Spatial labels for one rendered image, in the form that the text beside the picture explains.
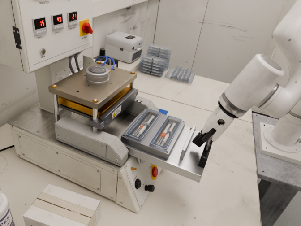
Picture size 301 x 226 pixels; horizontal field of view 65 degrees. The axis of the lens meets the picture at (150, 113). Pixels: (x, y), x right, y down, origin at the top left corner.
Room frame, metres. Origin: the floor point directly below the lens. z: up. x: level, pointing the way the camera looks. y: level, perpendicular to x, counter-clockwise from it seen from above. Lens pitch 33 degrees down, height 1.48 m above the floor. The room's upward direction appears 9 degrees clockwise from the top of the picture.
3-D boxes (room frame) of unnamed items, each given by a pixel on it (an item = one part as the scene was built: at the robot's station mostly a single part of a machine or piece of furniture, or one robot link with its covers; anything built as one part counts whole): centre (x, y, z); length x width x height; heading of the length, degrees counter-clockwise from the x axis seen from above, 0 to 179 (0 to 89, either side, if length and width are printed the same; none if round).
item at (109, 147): (0.58, 0.18, 0.96); 0.25 x 0.05 x 0.07; 72
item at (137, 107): (0.84, 0.09, 0.96); 0.26 x 0.05 x 0.07; 72
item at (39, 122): (0.74, 0.23, 0.93); 0.46 x 0.35 x 0.01; 72
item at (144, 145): (0.66, -0.03, 0.98); 0.20 x 0.17 x 0.03; 162
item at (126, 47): (1.80, 0.28, 0.88); 0.25 x 0.20 x 0.17; 71
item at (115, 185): (0.74, 0.19, 0.84); 0.53 x 0.37 x 0.17; 72
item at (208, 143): (0.60, -0.20, 0.99); 0.15 x 0.02 x 0.04; 162
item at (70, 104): (0.74, 0.20, 1.07); 0.22 x 0.17 x 0.10; 162
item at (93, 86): (0.76, 0.22, 1.08); 0.31 x 0.24 x 0.13; 162
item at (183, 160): (0.64, -0.07, 0.97); 0.30 x 0.22 x 0.08; 72
